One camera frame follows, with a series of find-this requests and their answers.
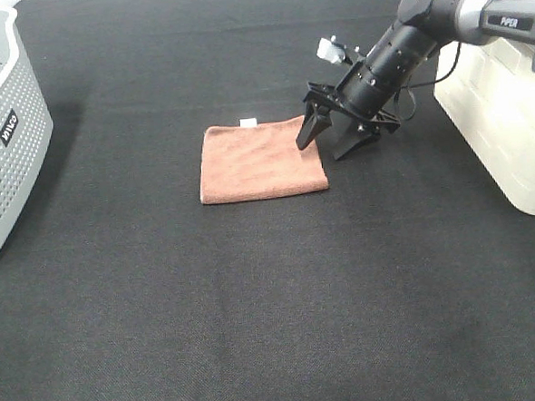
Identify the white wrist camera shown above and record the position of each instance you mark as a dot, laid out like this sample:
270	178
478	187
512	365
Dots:
330	51

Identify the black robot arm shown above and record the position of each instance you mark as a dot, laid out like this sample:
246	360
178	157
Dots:
420	29

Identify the white plastic bin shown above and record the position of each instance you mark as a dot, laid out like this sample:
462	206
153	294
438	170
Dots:
489	94

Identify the grey perforated laundry basket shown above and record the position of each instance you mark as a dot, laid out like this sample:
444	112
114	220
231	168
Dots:
26	125

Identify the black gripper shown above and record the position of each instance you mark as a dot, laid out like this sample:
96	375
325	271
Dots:
360	95

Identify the orange-brown towel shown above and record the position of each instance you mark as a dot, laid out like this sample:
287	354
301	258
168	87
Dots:
258	163

